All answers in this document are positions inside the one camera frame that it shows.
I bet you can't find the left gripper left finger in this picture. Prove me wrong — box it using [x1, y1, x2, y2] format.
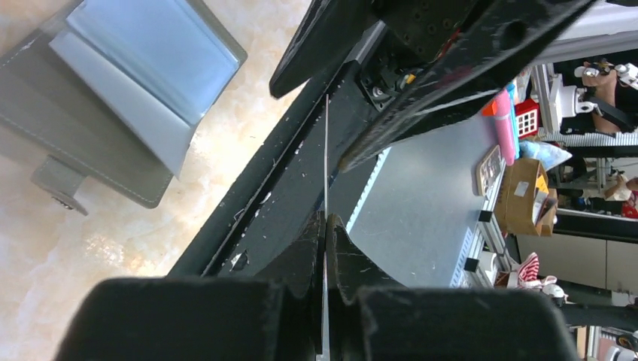
[56, 212, 325, 360]

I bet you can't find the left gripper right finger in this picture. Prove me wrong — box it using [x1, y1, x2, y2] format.
[326, 214, 578, 360]

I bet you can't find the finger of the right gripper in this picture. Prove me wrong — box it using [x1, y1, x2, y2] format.
[339, 1, 593, 171]
[269, 0, 384, 99]

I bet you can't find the grey card holder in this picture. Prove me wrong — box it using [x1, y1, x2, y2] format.
[1, 1, 248, 214]

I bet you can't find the background clutter on bench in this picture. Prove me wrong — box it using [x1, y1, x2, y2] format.
[463, 54, 638, 361]

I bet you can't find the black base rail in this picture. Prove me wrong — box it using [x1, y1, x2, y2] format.
[169, 23, 386, 278]

